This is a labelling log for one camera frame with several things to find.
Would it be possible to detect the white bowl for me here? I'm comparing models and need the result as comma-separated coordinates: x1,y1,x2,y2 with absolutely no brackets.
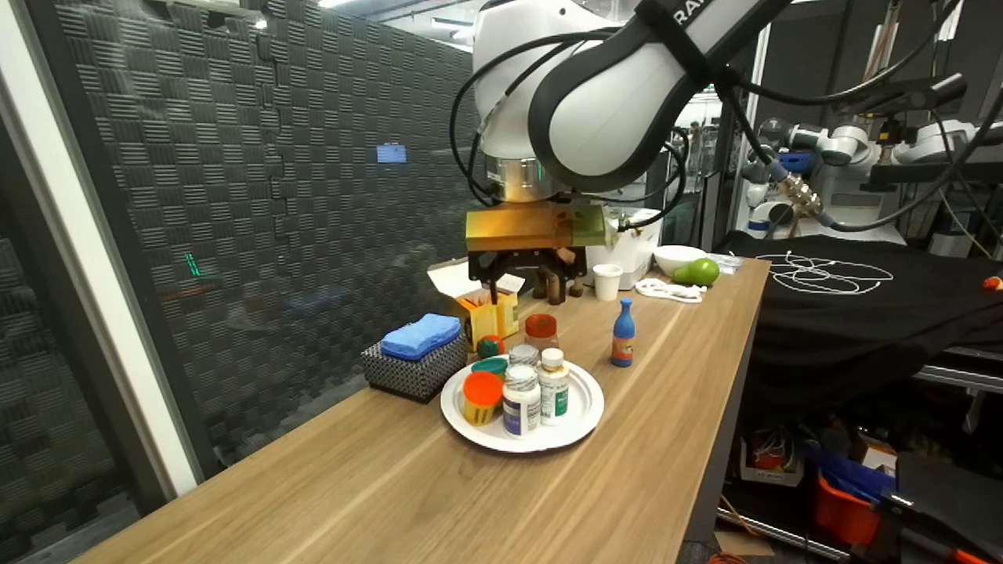
651,246,716,278

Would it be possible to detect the white paper cup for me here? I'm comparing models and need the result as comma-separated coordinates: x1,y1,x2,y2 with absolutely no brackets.
588,260,624,304

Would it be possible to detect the red white package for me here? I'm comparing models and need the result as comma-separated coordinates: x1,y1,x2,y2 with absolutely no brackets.
738,432,807,492

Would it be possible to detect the black cloth covered table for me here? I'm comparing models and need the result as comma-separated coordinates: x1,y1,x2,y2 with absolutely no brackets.
725,231,1003,380

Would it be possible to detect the spice jar orange lid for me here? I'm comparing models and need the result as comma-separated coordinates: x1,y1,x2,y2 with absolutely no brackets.
522,310,561,355

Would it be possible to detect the white window frame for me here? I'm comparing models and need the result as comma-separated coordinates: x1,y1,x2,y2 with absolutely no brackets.
0,0,203,499

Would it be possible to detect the small blue bottle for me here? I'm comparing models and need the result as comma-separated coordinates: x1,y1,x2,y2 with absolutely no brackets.
607,298,640,369

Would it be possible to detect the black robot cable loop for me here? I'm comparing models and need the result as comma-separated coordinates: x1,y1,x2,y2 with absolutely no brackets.
447,29,693,235

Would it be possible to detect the orange bin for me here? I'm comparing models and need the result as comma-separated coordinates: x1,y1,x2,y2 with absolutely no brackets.
813,471,890,553

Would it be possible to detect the translucent white bucket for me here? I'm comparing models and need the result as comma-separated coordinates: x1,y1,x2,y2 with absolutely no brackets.
588,203,665,294

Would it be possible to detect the white bottle blue label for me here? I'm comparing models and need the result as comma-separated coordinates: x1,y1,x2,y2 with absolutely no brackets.
502,362,542,438

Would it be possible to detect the crumpled clear plastic bag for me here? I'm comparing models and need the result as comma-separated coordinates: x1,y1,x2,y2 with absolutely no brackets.
633,275,698,306

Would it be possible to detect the white bottle green label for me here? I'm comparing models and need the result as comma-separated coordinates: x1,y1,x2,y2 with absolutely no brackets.
536,344,574,423

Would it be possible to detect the gray woven basket box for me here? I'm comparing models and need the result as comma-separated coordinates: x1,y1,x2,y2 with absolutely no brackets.
360,328,469,403

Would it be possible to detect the thin white cable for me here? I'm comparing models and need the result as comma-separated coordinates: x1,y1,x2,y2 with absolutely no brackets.
766,249,899,301

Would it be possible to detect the white round plate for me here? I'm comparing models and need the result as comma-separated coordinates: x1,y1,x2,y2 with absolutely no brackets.
437,355,607,459

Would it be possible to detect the blue tool under table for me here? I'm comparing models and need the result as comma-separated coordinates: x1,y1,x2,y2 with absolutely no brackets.
799,445,899,509

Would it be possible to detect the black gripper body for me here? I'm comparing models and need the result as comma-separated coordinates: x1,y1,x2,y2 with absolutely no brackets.
466,249,588,283

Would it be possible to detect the blue sponge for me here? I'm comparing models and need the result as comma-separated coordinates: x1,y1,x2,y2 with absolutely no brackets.
379,310,466,366

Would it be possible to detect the white lab equipment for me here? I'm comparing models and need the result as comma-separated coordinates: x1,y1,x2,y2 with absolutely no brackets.
732,119,881,239

